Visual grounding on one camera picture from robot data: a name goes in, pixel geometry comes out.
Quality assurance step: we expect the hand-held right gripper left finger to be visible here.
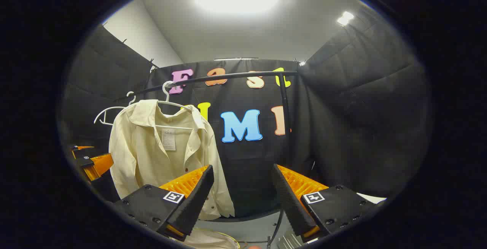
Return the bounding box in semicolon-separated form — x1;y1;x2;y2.
113;165;215;242

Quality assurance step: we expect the small ceiling light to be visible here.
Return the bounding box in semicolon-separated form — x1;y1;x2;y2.
337;11;354;26

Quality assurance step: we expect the black clothes rack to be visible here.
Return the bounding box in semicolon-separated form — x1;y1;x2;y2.
114;71;301;249

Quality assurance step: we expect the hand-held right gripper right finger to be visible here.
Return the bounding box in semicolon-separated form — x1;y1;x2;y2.
271;163;381;244

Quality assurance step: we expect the white plastic hanger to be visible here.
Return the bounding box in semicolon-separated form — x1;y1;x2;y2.
156;81;195;131
94;91;137;126

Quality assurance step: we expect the cream button-up shirt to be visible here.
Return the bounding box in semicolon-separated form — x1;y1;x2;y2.
109;99;235;221

